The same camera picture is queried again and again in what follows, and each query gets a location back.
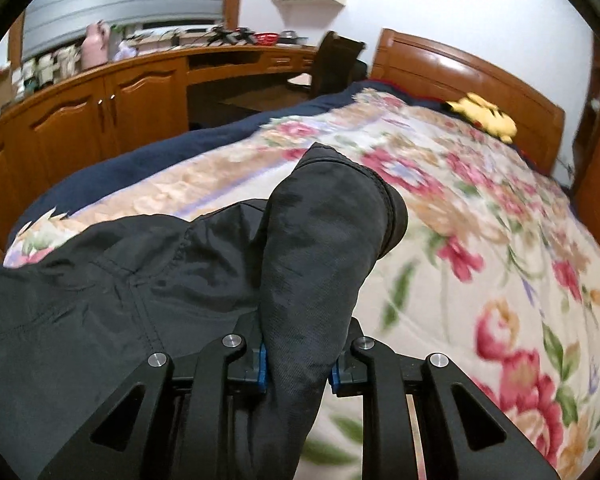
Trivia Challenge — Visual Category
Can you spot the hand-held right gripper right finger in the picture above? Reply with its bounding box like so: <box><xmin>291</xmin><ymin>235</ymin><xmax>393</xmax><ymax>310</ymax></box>
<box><xmin>330</xmin><ymin>317</ymin><xmax>561</xmax><ymax>480</ymax></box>

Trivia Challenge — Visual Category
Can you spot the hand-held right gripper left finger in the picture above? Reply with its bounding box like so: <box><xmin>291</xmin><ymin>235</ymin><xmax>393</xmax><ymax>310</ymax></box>
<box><xmin>37</xmin><ymin>310</ymin><xmax>270</xmax><ymax>480</ymax></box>

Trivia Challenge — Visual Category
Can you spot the black jacket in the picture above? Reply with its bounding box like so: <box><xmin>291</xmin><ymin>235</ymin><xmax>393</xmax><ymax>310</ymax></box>
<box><xmin>0</xmin><ymin>142</ymin><xmax>409</xmax><ymax>480</ymax></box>

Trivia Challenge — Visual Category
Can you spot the floral blanket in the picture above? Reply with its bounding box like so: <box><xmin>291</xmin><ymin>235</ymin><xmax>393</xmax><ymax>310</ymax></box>
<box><xmin>5</xmin><ymin>87</ymin><xmax>600</xmax><ymax>480</ymax></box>

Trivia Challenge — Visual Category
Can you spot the yellow plush toy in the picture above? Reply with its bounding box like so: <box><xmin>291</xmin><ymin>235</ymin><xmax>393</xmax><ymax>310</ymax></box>
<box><xmin>442</xmin><ymin>92</ymin><xmax>518</xmax><ymax>143</ymax></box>

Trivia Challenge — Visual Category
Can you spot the wooden desk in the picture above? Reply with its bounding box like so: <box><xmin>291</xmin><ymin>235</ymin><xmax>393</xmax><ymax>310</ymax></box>
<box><xmin>0</xmin><ymin>42</ymin><xmax>326</xmax><ymax>261</ymax></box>

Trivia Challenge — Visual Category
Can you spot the dark brown chair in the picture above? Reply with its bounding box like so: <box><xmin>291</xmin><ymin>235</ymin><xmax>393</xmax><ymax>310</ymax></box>
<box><xmin>287</xmin><ymin>31</ymin><xmax>367</xmax><ymax>98</ymax></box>

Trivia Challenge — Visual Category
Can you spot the wooden headboard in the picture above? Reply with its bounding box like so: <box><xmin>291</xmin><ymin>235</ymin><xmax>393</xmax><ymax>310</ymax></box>
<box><xmin>370</xmin><ymin>28</ymin><xmax>566</xmax><ymax>176</ymax></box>

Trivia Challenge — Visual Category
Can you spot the black gadget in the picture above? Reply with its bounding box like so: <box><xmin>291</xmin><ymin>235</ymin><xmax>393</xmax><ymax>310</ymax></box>
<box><xmin>207</xmin><ymin>26</ymin><xmax>256</xmax><ymax>46</ymax></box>

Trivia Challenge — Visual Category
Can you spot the grey window blind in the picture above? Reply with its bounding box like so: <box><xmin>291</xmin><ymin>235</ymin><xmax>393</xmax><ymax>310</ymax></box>
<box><xmin>20</xmin><ymin>0</ymin><xmax>231</xmax><ymax>63</ymax></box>

